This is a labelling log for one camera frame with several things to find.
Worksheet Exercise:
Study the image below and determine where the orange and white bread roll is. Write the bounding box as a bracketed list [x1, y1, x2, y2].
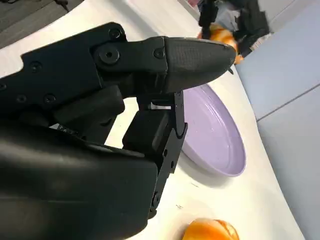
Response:
[180, 217, 240, 240]
[208, 23, 245, 66]

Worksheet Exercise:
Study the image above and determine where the lilac plate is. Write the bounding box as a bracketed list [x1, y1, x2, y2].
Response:
[172, 36, 247, 178]

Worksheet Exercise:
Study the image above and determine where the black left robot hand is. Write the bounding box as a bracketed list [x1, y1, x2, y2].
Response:
[198, 0, 271, 55]

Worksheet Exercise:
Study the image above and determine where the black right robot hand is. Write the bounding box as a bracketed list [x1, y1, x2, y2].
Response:
[0, 22, 237, 240]

